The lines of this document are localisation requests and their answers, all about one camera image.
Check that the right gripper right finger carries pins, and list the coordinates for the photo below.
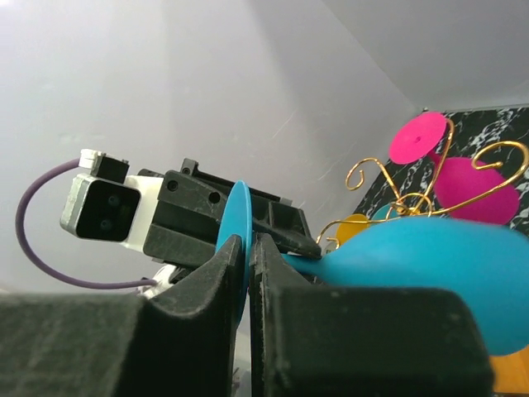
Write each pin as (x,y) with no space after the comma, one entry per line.
(321,340)

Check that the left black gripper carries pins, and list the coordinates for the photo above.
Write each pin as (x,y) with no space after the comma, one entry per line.
(186,222)

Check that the gold wire glass rack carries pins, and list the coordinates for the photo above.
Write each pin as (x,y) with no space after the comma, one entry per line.
(407,205)

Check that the pink wine glass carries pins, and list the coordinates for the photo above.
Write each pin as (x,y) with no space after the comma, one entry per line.
(466,188)

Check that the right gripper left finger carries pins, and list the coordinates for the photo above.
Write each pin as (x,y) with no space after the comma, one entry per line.
(179,343)

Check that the yellow wine glass right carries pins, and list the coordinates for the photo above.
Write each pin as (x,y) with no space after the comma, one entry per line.
(349,227)

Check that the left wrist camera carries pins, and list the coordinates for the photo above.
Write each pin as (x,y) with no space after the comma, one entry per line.
(106,203)

